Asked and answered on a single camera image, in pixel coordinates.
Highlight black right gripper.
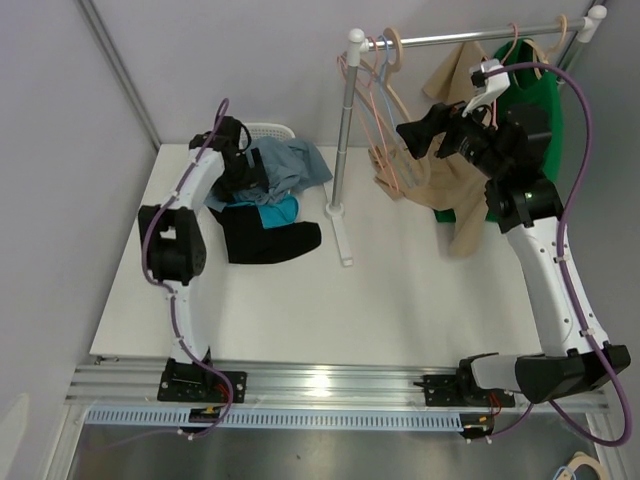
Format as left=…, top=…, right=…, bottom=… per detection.
left=397, top=92, right=510, bottom=180

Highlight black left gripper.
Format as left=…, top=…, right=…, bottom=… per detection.
left=214, top=149, right=268, bottom=204

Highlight grey blue t shirt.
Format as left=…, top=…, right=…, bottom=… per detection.
left=205, top=136, right=332, bottom=211

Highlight teal t shirt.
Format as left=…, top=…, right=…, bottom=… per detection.
left=227, top=194, right=299, bottom=229

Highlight black t shirt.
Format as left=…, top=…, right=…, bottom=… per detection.
left=209, top=206, right=322, bottom=265

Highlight light blue wire hanger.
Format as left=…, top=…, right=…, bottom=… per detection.
left=344, top=33, right=431, bottom=189

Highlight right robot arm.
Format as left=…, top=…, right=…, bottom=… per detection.
left=396, top=102, right=631, bottom=405

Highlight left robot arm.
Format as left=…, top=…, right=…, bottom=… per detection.
left=137, top=114, right=266, bottom=404

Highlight beige t shirt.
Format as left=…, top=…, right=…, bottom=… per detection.
left=368, top=42, right=488, bottom=258

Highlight green t shirt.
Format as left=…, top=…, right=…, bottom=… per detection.
left=435, top=38, right=564, bottom=223

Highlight beige hanger on floor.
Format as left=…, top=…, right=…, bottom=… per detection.
left=553, top=451, right=610, bottom=480

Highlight white perforated plastic basket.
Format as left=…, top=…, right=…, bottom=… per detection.
left=239, top=122, right=296, bottom=148

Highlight silver white clothes rack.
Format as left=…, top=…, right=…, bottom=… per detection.
left=325, top=1, right=607, bottom=267

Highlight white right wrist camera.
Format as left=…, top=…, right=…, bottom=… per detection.
left=462, top=59, right=510, bottom=117

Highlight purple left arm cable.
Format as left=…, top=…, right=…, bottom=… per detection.
left=139, top=98, right=236, bottom=441

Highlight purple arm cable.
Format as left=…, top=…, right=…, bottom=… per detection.
left=484, top=62, right=630, bottom=446
left=139, top=98, right=236, bottom=441

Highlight grey wall corner profile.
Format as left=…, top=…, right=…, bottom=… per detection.
left=74, top=0, right=162, bottom=152

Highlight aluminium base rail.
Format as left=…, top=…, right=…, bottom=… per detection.
left=64, top=354, right=609, bottom=414

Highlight white slotted cable duct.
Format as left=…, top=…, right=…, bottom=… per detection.
left=85, top=406, right=463, bottom=432

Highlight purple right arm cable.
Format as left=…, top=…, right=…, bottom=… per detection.
left=484, top=62, right=630, bottom=446

